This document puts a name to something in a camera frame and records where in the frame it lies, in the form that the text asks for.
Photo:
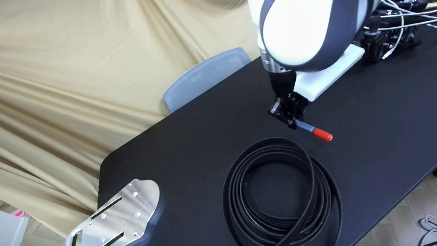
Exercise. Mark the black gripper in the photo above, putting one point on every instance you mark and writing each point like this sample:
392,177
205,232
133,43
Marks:
282,84

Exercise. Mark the blue marker with red cap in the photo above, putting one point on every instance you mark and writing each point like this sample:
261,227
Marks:
314,130

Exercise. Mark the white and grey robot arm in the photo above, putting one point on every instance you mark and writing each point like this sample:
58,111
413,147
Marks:
301,32

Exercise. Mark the coiled black belt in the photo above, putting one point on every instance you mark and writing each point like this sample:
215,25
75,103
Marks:
321,182

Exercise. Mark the blue-grey chair backrest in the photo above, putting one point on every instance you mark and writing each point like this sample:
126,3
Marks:
200,80

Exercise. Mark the grey patterned floor item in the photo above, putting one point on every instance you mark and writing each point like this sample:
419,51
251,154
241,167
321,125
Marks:
430,230

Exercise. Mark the silver metal mounting plate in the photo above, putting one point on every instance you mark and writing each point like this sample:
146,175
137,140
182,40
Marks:
120,219

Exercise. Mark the beige cloth backdrop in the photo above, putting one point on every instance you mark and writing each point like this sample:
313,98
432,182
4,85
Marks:
82,91

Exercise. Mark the white box with pink item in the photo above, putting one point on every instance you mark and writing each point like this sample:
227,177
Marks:
11,227

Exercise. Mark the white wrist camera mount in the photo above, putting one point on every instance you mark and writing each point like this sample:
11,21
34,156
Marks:
328,73

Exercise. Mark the black camera device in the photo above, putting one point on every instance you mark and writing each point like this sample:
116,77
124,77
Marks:
380,46

